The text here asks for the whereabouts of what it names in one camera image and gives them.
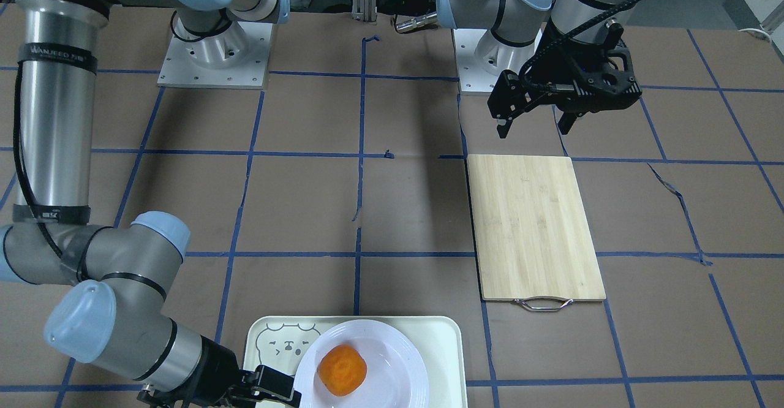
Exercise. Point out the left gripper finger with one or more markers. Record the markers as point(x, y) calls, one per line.
point(566, 122)
point(503, 127)

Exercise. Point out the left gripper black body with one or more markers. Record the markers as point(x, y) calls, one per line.
point(568, 60)

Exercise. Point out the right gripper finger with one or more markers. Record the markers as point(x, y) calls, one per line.
point(291, 398)

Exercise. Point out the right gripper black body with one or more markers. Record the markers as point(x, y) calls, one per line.
point(223, 367)

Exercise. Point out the orange fruit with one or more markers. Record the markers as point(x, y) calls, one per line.
point(342, 370)

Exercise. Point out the white round plate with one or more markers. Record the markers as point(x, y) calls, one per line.
point(396, 375)

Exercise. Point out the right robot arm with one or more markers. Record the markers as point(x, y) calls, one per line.
point(119, 278)

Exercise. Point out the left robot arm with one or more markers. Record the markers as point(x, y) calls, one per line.
point(516, 22)

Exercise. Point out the cream bear tray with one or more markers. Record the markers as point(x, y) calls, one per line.
point(281, 341)

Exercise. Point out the bamboo cutting board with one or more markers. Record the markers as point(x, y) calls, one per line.
point(532, 238)

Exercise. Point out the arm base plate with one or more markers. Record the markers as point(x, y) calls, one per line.
point(235, 59)
point(480, 59)

